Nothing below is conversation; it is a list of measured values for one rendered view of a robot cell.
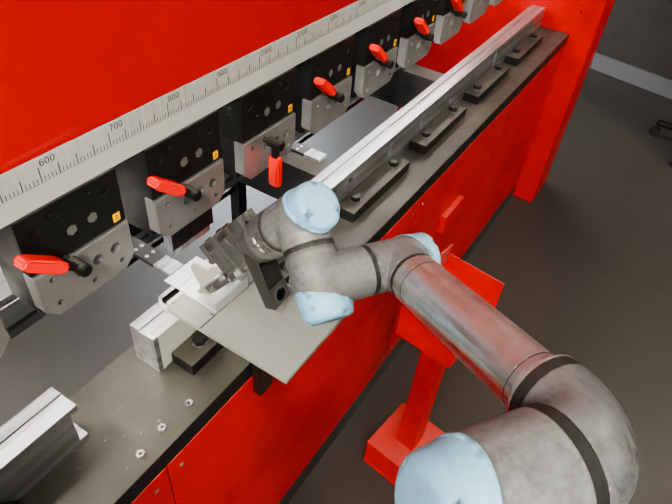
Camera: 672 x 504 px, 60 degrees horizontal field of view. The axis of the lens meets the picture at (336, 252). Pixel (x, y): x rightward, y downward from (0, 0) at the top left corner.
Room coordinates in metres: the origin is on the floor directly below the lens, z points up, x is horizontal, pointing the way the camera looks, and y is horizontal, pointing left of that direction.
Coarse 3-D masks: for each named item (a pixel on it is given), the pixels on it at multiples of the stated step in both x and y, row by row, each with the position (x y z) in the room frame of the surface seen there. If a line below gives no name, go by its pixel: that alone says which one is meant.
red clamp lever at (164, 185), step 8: (152, 176) 0.64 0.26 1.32; (152, 184) 0.63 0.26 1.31; (160, 184) 0.63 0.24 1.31; (168, 184) 0.64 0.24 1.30; (176, 184) 0.65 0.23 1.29; (184, 184) 0.69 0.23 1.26; (168, 192) 0.64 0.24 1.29; (176, 192) 0.65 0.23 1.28; (184, 192) 0.66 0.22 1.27; (192, 192) 0.68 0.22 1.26; (200, 192) 0.68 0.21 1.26
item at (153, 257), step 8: (128, 224) 0.87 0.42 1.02; (136, 232) 0.88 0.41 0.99; (136, 240) 0.84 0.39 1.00; (136, 248) 0.82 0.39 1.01; (144, 248) 0.82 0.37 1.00; (152, 248) 0.82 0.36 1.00; (136, 256) 0.80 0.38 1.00; (144, 256) 0.80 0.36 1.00; (152, 256) 0.80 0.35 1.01; (160, 256) 0.80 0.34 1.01; (168, 256) 0.80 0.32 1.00; (152, 264) 0.78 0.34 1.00; (160, 264) 0.78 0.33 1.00; (168, 264) 0.78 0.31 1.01; (176, 264) 0.79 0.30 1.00; (168, 272) 0.76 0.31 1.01
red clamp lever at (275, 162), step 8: (264, 136) 0.88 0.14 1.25; (272, 144) 0.86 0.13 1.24; (280, 144) 0.86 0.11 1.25; (272, 152) 0.86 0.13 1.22; (272, 160) 0.86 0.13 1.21; (280, 160) 0.86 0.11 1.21; (272, 168) 0.86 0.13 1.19; (280, 168) 0.86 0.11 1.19; (272, 176) 0.86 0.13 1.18; (280, 176) 0.86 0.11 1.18; (272, 184) 0.86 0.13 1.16; (280, 184) 0.86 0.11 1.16
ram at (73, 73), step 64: (0, 0) 0.54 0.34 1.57; (64, 0) 0.60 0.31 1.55; (128, 0) 0.67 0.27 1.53; (192, 0) 0.76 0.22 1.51; (256, 0) 0.87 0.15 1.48; (320, 0) 1.03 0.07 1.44; (0, 64) 0.53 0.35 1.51; (64, 64) 0.58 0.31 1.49; (128, 64) 0.66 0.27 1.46; (192, 64) 0.75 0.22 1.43; (0, 128) 0.51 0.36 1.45; (64, 128) 0.57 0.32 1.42; (64, 192) 0.55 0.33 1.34
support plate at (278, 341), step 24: (288, 288) 0.76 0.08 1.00; (192, 312) 0.67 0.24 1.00; (240, 312) 0.69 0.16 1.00; (264, 312) 0.69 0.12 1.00; (288, 312) 0.70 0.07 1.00; (216, 336) 0.63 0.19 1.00; (240, 336) 0.63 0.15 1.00; (264, 336) 0.64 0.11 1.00; (288, 336) 0.64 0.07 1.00; (312, 336) 0.65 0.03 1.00; (264, 360) 0.59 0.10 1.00; (288, 360) 0.59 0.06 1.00
